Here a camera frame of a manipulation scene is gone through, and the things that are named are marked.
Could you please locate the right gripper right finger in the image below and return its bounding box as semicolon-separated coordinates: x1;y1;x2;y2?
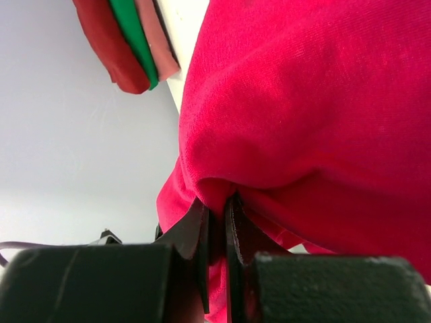
224;192;289;322

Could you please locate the crimson pink t shirt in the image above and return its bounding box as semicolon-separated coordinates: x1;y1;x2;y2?
157;1;430;322

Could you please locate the green folded shirt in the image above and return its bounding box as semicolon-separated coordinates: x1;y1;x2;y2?
110;0;158;90

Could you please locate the dark red folded shirt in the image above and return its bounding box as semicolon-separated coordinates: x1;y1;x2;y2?
73;0;150;94

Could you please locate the salmon pink folded shirt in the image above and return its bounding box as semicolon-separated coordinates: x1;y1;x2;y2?
135;0;180;81

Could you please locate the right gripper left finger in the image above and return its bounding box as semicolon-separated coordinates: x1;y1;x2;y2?
155;199;209;315

